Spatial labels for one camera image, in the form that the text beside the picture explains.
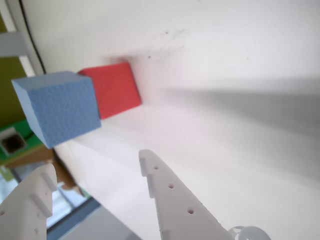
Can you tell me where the green plastic block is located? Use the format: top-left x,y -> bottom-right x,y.
0,119 -> 44,163

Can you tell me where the red foam cube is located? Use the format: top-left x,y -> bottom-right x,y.
76,62 -> 143,120

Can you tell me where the grey flat bar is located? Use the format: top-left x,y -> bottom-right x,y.
0,32 -> 30,58

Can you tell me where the brown cardboard piece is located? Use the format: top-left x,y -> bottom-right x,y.
4,143 -> 86,199

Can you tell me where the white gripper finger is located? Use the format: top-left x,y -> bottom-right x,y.
0,163 -> 58,240
138,149 -> 235,240

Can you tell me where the grey rimmed square socket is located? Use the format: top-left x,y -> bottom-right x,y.
0,126 -> 28,155

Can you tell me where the thin black cable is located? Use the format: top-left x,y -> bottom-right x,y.
19,0 -> 47,75

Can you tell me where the blue foam cube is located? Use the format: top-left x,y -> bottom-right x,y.
11,71 -> 102,150

